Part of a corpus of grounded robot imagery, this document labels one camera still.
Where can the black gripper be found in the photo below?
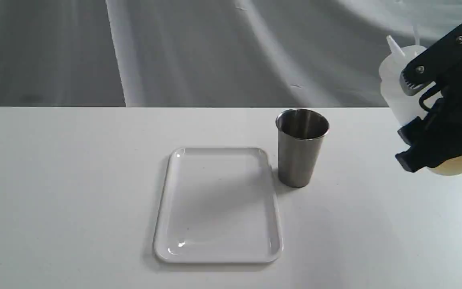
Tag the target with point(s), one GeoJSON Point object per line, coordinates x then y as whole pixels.
{"type": "Point", "coordinates": [438, 137]}

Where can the translucent squeeze bottle amber liquid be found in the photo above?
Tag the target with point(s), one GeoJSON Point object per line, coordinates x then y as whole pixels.
{"type": "Point", "coordinates": [406, 108]}

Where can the stainless steel cup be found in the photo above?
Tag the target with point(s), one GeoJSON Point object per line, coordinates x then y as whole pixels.
{"type": "Point", "coordinates": [300, 133]}

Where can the white rectangular plastic tray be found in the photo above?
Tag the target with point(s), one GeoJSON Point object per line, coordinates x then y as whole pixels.
{"type": "Point", "coordinates": [218, 207]}

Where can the grey backdrop cloth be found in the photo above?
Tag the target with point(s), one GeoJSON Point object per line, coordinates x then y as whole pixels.
{"type": "Point", "coordinates": [207, 53]}

